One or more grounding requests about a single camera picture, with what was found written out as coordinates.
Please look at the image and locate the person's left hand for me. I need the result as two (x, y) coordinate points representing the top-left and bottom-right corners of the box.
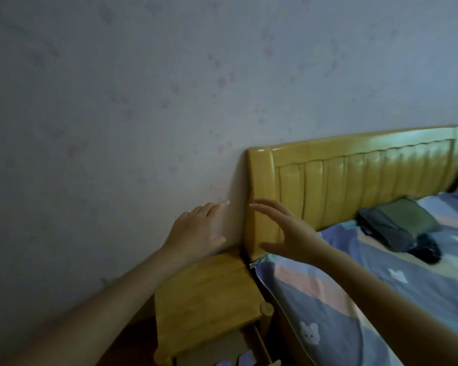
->
(160, 201), (231, 266)

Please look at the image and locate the person's right hand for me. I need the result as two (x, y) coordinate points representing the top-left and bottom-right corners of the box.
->
(248, 198), (329, 266)

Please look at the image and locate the person's right forearm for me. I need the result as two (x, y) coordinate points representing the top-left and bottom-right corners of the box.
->
(312, 236), (458, 366)

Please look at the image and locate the person's left forearm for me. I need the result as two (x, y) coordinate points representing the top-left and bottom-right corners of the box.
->
(4, 246), (193, 366)

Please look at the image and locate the yellow wooden nightstand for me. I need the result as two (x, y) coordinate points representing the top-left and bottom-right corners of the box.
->
(154, 247), (275, 366)

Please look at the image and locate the pastel patchwork bed sheet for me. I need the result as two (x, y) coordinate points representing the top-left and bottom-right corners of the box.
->
(250, 192), (458, 366)

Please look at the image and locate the yellow wooden headboard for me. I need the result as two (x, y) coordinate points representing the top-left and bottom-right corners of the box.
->
(244, 125), (458, 366)

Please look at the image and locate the grey green pillow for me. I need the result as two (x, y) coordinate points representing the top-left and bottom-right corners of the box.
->
(376, 197), (442, 240)

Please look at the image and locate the navy patterned cloth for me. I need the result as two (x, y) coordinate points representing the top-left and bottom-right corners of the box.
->
(408, 234), (443, 265)

